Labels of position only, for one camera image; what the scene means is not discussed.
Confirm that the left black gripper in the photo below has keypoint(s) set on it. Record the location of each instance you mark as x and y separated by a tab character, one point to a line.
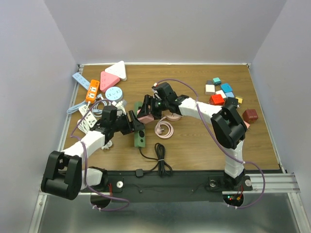
136	124

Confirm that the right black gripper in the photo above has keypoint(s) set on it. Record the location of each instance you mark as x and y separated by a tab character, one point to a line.
148	101

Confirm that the pink cube socket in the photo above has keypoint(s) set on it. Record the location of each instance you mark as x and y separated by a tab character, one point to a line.
146	119

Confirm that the green power strip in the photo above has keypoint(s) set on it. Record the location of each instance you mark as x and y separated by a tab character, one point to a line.
139	136

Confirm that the pink round socket with cable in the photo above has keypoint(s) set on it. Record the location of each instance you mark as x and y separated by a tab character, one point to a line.
164	128

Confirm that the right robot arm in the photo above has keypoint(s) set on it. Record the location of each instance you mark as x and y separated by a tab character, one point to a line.
229	128

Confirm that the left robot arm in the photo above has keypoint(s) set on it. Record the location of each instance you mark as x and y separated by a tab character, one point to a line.
64	175

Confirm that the blue round socket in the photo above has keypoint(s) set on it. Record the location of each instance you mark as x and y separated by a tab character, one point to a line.
114	94

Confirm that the small white cube plug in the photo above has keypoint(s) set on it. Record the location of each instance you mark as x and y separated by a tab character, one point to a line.
222	93

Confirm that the teal cube plug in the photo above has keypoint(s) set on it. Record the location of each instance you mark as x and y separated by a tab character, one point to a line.
217	81

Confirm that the black cube plug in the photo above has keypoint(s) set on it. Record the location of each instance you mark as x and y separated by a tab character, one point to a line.
232	101

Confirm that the light blue cube plug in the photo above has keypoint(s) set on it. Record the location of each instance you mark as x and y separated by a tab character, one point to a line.
229	95

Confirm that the yellow cube plug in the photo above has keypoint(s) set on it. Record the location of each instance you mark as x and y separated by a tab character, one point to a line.
240	100

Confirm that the dark red cube plug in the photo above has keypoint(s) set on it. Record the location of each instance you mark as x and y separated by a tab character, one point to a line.
250	116

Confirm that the pink triangular power strip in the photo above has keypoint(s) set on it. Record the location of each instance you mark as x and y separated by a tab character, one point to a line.
107	80

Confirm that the white triangular power strip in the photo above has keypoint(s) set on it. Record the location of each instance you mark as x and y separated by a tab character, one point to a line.
118	69

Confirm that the orange power strip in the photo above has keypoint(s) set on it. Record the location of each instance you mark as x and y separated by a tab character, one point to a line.
92	91

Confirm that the light blue power strip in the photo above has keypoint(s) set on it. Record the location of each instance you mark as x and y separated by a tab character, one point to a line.
81	80

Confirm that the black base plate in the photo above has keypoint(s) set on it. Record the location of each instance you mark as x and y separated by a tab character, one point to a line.
180	186

